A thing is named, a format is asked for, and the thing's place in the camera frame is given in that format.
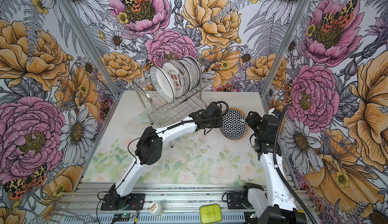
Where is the left aluminium corner post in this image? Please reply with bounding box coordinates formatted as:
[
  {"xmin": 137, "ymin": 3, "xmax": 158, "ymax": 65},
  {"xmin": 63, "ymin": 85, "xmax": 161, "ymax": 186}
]
[{"xmin": 57, "ymin": 0, "xmax": 121, "ymax": 99}]

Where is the black striped rim plate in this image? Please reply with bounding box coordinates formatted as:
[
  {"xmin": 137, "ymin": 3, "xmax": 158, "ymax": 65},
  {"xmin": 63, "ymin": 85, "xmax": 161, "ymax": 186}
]
[{"xmin": 150, "ymin": 66, "xmax": 175, "ymax": 103}]

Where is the black geometric pattern plate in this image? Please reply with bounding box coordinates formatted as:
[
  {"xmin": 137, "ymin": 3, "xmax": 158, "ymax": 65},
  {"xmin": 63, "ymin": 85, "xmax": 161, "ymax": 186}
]
[{"xmin": 220, "ymin": 108, "xmax": 249, "ymax": 141}]

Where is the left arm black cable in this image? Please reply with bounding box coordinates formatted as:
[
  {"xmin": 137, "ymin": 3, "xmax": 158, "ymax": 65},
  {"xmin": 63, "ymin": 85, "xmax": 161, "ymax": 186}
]
[{"xmin": 96, "ymin": 100, "xmax": 229, "ymax": 194}]

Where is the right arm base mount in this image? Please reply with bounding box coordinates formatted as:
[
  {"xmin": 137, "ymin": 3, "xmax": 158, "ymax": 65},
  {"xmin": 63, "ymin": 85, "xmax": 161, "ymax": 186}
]
[{"xmin": 221, "ymin": 183, "xmax": 264, "ymax": 209}]

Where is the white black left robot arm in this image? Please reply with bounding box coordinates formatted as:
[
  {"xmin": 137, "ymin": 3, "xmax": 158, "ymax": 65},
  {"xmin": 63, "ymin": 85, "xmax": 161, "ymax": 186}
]
[{"xmin": 109, "ymin": 101, "xmax": 229, "ymax": 200}]

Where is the round tape roll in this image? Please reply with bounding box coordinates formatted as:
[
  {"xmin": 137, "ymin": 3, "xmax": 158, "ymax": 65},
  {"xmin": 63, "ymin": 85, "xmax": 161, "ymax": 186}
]
[{"xmin": 148, "ymin": 202, "xmax": 164, "ymax": 217}]

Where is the red floral pattern plate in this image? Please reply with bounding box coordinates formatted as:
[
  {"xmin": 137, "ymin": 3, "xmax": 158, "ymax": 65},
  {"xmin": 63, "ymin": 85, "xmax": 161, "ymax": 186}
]
[{"xmin": 162, "ymin": 61, "xmax": 185, "ymax": 99}]

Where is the white rear plate stack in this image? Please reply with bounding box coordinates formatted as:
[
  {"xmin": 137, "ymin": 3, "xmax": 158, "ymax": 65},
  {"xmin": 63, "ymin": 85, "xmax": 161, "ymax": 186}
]
[{"xmin": 179, "ymin": 56, "xmax": 202, "ymax": 91}]

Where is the silver wire dish rack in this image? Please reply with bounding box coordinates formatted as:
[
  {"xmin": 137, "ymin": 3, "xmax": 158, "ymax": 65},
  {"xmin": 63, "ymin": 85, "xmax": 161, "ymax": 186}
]
[{"xmin": 132, "ymin": 80, "xmax": 207, "ymax": 128}]

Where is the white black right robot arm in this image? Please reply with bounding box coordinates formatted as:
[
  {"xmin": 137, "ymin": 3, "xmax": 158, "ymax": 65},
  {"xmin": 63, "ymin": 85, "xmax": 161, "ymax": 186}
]
[{"xmin": 242, "ymin": 110, "xmax": 308, "ymax": 224}]

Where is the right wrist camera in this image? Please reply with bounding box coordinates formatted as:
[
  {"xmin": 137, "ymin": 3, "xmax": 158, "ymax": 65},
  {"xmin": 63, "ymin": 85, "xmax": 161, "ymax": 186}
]
[{"xmin": 268, "ymin": 108, "xmax": 282, "ymax": 118}]

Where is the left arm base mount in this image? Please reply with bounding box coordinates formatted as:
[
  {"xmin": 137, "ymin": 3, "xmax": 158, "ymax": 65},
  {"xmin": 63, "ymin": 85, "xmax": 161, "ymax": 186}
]
[{"xmin": 101, "ymin": 191, "xmax": 146, "ymax": 211}]

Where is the green circuit board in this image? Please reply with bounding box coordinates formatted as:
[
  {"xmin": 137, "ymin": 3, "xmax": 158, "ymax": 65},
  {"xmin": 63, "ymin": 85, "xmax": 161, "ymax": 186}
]
[{"xmin": 112, "ymin": 213, "xmax": 137, "ymax": 224}]

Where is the green square box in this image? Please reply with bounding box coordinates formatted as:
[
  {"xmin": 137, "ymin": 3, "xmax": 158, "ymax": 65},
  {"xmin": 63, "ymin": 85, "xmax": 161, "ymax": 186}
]
[{"xmin": 200, "ymin": 204, "xmax": 222, "ymax": 224}]

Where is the right aluminium corner post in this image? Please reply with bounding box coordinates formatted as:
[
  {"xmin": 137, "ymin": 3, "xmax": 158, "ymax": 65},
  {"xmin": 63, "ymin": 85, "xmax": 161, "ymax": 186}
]
[{"xmin": 261, "ymin": 0, "xmax": 310, "ymax": 96}]

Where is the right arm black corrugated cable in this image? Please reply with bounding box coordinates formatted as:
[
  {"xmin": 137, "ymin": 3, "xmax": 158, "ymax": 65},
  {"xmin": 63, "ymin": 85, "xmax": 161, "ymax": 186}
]
[{"xmin": 272, "ymin": 104, "xmax": 319, "ymax": 224}]

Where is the aluminium corner post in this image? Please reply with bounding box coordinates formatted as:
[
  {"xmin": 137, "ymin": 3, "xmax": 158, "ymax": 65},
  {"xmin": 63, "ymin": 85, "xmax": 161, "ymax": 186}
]
[
  {"xmin": 261, "ymin": 0, "xmax": 310, "ymax": 96},
  {"xmin": 57, "ymin": 0, "xmax": 121, "ymax": 99}
]

